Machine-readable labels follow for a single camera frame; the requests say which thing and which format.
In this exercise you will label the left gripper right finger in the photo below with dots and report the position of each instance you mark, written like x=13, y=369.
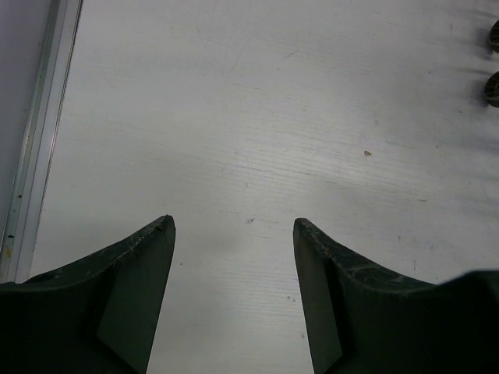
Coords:
x=362, y=317

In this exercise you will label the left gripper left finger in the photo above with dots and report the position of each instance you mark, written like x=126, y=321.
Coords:
x=98, y=314

